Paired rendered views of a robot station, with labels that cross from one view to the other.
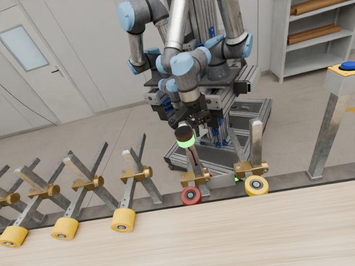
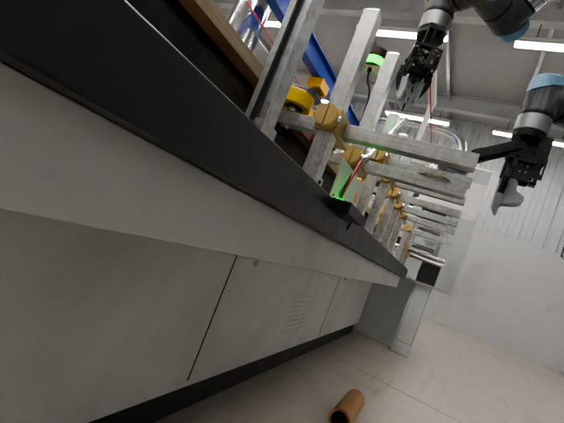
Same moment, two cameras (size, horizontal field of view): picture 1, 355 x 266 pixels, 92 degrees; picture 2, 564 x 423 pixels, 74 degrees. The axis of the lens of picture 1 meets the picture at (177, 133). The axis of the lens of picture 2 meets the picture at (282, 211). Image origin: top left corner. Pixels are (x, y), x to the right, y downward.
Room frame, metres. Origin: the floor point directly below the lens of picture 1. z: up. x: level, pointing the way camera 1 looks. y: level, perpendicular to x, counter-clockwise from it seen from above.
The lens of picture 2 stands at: (0.61, -1.04, 0.58)
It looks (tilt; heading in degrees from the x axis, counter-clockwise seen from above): 3 degrees up; 103
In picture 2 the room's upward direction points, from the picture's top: 21 degrees clockwise
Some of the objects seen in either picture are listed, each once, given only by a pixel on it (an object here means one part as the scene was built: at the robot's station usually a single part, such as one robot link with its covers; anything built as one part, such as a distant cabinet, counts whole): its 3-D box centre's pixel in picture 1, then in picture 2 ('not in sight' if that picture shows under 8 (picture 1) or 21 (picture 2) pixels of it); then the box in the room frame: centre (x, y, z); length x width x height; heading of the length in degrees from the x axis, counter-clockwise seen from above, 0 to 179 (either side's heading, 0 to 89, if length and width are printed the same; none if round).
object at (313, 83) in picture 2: not in sight; (314, 95); (-0.97, 4.83, 2.95); 0.34 x 0.26 x 0.49; 76
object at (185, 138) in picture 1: (183, 133); (377, 55); (0.46, -0.02, 1.15); 0.06 x 0.06 x 0.02
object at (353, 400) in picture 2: not in sight; (347, 408); (0.77, 0.54, 0.04); 0.30 x 0.08 x 0.08; 78
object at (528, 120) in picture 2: (178, 103); (530, 128); (0.89, -0.06, 1.05); 0.08 x 0.08 x 0.05
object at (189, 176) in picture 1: (195, 178); (355, 162); (0.51, -0.01, 0.85); 0.13 x 0.06 x 0.05; 78
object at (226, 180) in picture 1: (208, 183); (348, 191); (0.52, -0.06, 0.75); 0.26 x 0.01 x 0.10; 78
